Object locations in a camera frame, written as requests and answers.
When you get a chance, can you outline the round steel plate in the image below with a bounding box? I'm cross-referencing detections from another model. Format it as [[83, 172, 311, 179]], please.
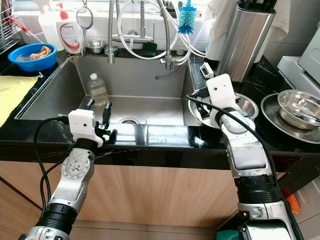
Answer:
[[261, 92, 320, 145], [187, 90, 256, 130]]

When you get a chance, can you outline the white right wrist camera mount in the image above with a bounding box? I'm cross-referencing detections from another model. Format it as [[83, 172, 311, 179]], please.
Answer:
[[206, 73, 238, 112]]

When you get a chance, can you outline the orange plastic item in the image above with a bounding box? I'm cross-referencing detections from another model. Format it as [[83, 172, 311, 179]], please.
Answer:
[[282, 186, 301, 215]]

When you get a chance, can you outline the clear plastic bottle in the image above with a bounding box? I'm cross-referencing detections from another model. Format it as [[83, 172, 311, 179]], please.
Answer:
[[85, 73, 108, 107]]

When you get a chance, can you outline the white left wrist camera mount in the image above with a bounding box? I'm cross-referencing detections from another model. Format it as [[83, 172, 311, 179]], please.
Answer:
[[68, 109, 98, 141]]

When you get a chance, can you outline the white spray bottle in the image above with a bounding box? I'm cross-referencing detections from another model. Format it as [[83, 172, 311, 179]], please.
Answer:
[[35, 0, 63, 51]]

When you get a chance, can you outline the blue plastic bowl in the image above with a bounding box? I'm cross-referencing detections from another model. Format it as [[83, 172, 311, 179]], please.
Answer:
[[8, 42, 58, 73]]

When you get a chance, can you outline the yellow microfibre cloth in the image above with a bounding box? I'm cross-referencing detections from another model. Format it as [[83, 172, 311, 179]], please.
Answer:
[[0, 75, 42, 127]]

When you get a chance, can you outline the white boxy appliance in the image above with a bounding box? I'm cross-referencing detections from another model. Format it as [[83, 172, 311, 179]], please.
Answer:
[[277, 37, 320, 98]]

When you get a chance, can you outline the steel bowl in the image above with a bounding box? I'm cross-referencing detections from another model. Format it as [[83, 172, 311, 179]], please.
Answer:
[[277, 89, 320, 131], [232, 91, 256, 117]]

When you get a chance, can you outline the steel wire dish rack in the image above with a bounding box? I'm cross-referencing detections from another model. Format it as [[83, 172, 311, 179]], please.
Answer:
[[0, 0, 21, 51]]

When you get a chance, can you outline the blue bottle brush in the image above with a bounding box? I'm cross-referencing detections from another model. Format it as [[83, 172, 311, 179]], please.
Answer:
[[177, 0, 200, 34]]

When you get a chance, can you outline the small white plastic gadget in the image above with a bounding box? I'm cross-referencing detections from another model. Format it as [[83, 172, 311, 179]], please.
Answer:
[[200, 61, 215, 79]]

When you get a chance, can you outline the chrome spring kitchen faucet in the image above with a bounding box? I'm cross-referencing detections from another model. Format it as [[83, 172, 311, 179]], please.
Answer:
[[107, 0, 191, 71]]

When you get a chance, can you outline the white dish soap pump bottle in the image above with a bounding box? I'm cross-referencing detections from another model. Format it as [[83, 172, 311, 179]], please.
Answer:
[[55, 2, 83, 55]]

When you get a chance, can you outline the tall steel knife block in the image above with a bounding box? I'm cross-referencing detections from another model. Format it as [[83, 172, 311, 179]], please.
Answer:
[[216, 0, 277, 81]]

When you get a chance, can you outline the white plastic bin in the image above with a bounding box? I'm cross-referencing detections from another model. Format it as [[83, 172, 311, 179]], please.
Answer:
[[292, 190, 320, 240]]

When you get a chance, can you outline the dark green sponge holder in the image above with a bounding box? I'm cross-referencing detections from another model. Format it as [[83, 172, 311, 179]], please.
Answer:
[[138, 41, 157, 57]]

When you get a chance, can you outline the light wood cabinet door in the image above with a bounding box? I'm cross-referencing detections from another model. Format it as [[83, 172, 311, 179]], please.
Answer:
[[0, 160, 126, 223], [122, 165, 288, 228]]

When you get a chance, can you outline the white flexible hose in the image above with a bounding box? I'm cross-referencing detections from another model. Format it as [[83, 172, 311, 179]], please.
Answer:
[[116, 0, 208, 61]]

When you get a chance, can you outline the round wire strainer with handle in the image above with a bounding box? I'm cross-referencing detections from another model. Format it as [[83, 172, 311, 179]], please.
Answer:
[[75, 0, 95, 56]]

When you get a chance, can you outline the green plastic bag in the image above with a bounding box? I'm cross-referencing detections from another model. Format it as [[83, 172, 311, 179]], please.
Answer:
[[217, 227, 246, 240]]

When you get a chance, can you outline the red handled brush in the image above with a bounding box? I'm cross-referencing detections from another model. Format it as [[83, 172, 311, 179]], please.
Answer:
[[7, 15, 33, 36]]

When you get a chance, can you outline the stainless steel sink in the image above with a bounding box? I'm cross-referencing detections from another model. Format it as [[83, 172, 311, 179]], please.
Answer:
[[14, 55, 211, 126]]

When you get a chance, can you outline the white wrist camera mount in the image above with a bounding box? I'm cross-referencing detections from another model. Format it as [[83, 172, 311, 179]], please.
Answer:
[[206, 73, 238, 112], [68, 109, 98, 141]]

